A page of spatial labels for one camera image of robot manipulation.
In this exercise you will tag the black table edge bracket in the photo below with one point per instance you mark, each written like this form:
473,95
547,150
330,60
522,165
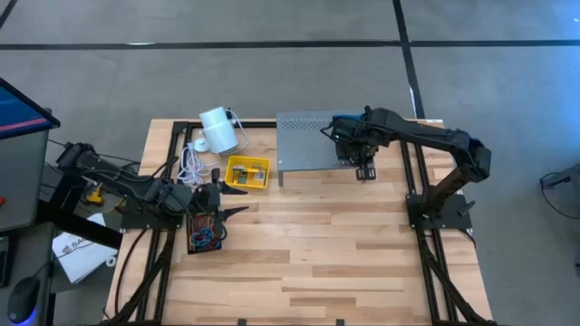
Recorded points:
340,322
242,322

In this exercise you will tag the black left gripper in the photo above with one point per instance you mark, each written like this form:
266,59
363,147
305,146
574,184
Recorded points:
210,197

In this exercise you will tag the black keyboard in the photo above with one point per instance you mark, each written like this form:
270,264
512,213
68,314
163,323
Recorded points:
5,262

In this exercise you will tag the black computer mouse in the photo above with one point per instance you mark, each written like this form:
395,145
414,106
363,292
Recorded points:
22,299

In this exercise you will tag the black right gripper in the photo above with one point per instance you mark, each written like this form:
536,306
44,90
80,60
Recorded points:
355,142

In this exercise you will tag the black plastic basket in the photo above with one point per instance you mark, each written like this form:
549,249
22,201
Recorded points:
192,248

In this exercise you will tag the white label sticker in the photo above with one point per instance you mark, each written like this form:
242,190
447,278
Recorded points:
435,121

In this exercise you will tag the red rubber band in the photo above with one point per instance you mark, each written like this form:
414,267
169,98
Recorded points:
199,223
213,225

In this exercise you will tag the yellow plastic basket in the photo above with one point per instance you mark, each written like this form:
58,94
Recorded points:
228,176

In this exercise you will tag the black support beam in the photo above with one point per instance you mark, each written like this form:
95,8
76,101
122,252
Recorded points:
81,226

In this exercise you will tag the computer monitor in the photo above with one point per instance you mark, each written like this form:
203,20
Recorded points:
22,113

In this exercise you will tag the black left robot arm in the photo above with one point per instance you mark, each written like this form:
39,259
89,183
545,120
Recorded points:
136,185

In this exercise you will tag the grey perforated metal shelf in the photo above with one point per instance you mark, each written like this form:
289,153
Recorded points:
299,145

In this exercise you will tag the white printed paper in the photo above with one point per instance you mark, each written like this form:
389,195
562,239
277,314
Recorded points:
81,260

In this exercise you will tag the black floor stand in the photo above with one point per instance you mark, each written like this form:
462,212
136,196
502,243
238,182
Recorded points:
562,177

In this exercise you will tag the yellow rubber band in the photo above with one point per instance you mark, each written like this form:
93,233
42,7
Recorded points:
197,218

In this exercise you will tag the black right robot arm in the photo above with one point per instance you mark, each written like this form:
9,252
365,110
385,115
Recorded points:
430,136

